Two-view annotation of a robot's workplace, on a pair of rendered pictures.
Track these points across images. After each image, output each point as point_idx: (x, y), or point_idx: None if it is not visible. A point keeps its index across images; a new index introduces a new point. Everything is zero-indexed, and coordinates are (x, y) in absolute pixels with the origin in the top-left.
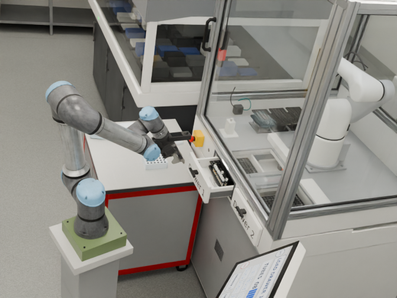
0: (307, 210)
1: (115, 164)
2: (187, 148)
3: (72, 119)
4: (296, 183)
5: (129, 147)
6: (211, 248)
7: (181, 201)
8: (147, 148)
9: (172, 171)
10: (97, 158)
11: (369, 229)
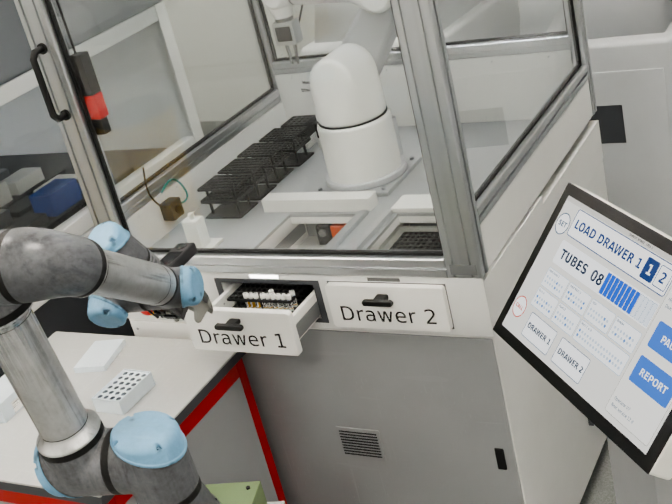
0: (489, 189)
1: None
2: (143, 342)
3: (52, 270)
4: (459, 138)
5: (156, 290)
6: (335, 464)
7: (227, 423)
8: (178, 278)
9: (169, 380)
10: (14, 472)
11: (553, 185)
